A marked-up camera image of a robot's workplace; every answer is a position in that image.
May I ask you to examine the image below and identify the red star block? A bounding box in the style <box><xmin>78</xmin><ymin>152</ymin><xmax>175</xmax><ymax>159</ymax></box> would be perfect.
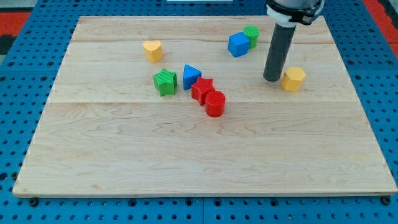
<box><xmin>191</xmin><ymin>77</ymin><xmax>215</xmax><ymax>106</ymax></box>

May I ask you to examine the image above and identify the yellow heart block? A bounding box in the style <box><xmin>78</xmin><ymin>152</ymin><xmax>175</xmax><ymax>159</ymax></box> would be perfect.
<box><xmin>143</xmin><ymin>40</ymin><xmax>164</xmax><ymax>63</ymax></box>

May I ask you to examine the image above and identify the light wooden board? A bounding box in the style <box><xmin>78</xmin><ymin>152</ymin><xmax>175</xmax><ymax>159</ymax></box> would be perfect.
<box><xmin>13</xmin><ymin>16</ymin><xmax>397</xmax><ymax>198</ymax></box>

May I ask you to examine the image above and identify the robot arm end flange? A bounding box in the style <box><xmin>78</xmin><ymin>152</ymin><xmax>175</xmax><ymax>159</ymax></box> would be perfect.
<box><xmin>266</xmin><ymin>0</ymin><xmax>325</xmax><ymax>28</ymax></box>

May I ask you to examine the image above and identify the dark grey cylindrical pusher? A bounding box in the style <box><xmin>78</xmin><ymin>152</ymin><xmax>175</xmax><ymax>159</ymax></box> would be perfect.
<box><xmin>263</xmin><ymin>24</ymin><xmax>295</xmax><ymax>82</ymax></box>

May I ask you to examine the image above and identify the green cylinder block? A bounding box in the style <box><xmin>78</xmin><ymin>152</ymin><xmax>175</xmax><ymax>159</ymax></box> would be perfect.
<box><xmin>243</xmin><ymin>26</ymin><xmax>260</xmax><ymax>49</ymax></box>

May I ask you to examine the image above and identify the green star block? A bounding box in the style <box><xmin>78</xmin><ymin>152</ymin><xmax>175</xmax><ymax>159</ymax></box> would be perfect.
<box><xmin>153</xmin><ymin>68</ymin><xmax>177</xmax><ymax>96</ymax></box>

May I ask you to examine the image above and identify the blue cube block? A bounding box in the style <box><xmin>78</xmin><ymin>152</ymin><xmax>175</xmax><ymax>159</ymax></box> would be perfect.
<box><xmin>228</xmin><ymin>32</ymin><xmax>249</xmax><ymax>58</ymax></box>

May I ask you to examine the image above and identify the yellow hexagon block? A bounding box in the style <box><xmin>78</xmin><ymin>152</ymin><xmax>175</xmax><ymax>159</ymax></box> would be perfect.
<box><xmin>282</xmin><ymin>67</ymin><xmax>307</xmax><ymax>92</ymax></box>

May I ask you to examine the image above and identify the red cylinder block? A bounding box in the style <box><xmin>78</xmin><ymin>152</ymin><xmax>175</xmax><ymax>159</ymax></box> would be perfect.
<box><xmin>205</xmin><ymin>90</ymin><xmax>226</xmax><ymax>117</ymax></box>

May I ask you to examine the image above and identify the blue triangle block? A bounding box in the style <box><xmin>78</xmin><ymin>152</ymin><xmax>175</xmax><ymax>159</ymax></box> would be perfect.
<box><xmin>183</xmin><ymin>64</ymin><xmax>201</xmax><ymax>90</ymax></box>

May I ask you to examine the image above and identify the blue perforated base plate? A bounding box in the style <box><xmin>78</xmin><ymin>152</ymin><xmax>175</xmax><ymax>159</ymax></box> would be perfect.
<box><xmin>1</xmin><ymin>1</ymin><xmax>397</xmax><ymax>223</ymax></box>

